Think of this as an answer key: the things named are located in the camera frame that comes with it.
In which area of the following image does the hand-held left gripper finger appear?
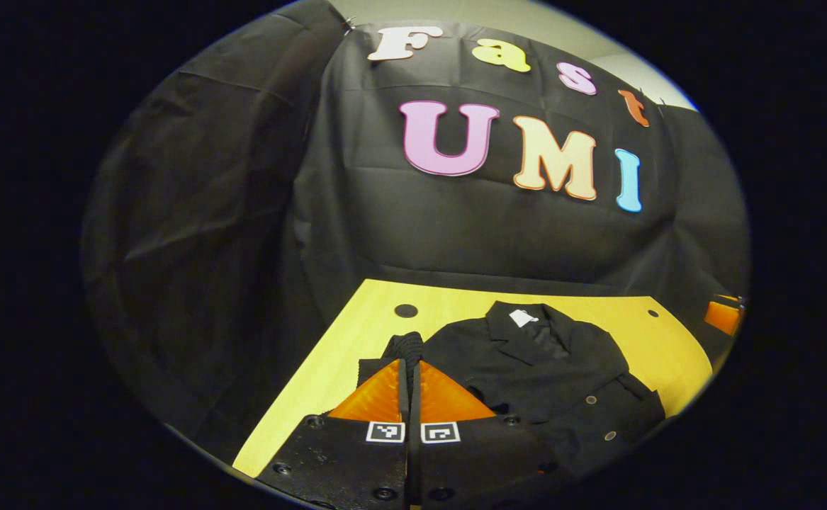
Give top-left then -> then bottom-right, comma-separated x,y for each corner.
410,359 -> 559,509
256,358 -> 411,509

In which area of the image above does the black buttoned jacket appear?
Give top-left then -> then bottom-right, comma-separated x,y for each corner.
356,301 -> 667,482

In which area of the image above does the black backdrop cloth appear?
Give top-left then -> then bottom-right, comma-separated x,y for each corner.
80,0 -> 750,461

